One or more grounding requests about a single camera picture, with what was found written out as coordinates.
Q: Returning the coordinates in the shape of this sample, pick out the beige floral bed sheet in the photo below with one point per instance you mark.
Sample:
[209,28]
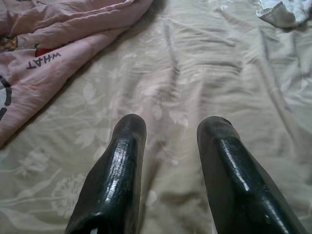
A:
[195,61]

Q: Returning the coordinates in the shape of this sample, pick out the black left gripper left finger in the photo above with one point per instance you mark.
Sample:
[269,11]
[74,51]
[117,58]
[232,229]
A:
[114,185]

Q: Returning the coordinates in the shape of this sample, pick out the pink cartoon print quilt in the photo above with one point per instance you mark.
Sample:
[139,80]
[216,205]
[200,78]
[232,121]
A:
[48,36]

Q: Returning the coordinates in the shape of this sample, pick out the white crumpled cloth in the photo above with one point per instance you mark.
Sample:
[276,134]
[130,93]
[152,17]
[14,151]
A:
[280,14]

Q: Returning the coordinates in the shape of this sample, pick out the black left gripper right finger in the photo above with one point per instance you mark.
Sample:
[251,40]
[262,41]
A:
[239,185]

